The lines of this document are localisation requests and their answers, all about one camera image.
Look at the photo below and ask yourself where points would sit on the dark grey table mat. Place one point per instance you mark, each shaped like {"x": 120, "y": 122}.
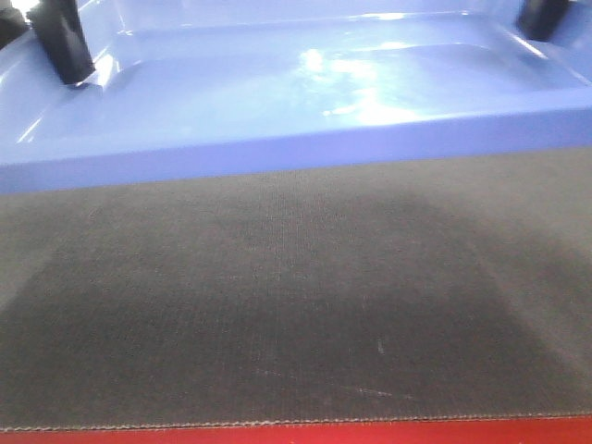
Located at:
{"x": 450, "y": 288}

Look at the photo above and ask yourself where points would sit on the blue plastic tray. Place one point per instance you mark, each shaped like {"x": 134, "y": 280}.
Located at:
{"x": 186, "y": 89}

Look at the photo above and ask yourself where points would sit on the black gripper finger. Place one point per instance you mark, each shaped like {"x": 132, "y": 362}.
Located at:
{"x": 538, "y": 19}
{"x": 57, "y": 25}

